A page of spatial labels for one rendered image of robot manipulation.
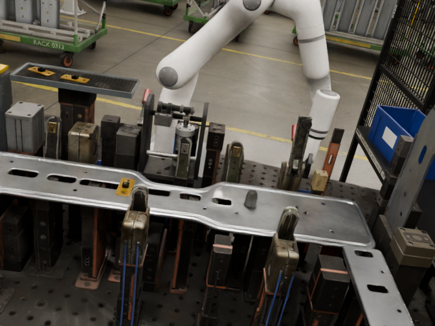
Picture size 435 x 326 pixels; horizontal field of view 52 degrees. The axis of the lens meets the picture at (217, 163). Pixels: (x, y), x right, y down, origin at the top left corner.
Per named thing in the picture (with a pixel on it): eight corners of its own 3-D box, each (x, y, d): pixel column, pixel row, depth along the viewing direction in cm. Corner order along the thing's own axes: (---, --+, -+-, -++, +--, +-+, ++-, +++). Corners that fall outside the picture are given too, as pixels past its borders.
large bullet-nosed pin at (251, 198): (243, 212, 122) (247, 191, 119) (243, 206, 124) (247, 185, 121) (254, 213, 122) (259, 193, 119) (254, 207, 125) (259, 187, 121)
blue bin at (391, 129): (401, 177, 144) (415, 141, 138) (366, 136, 171) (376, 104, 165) (448, 181, 147) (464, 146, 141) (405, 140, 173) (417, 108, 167)
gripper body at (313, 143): (305, 123, 168) (296, 150, 173) (306, 134, 159) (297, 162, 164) (324, 128, 168) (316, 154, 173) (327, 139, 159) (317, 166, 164)
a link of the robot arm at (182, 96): (152, 114, 171) (158, 53, 159) (169, 98, 187) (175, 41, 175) (182, 121, 169) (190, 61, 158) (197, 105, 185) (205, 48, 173)
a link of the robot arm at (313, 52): (298, 32, 160) (311, 112, 172) (296, 41, 146) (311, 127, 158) (324, 27, 158) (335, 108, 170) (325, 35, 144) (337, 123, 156)
